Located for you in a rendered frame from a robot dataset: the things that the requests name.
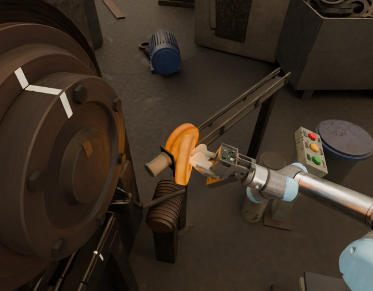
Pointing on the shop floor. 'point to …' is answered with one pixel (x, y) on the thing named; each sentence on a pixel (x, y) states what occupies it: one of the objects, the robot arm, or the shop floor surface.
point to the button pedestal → (269, 220)
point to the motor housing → (166, 220)
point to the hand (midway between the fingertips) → (186, 155)
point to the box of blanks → (331, 46)
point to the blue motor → (164, 53)
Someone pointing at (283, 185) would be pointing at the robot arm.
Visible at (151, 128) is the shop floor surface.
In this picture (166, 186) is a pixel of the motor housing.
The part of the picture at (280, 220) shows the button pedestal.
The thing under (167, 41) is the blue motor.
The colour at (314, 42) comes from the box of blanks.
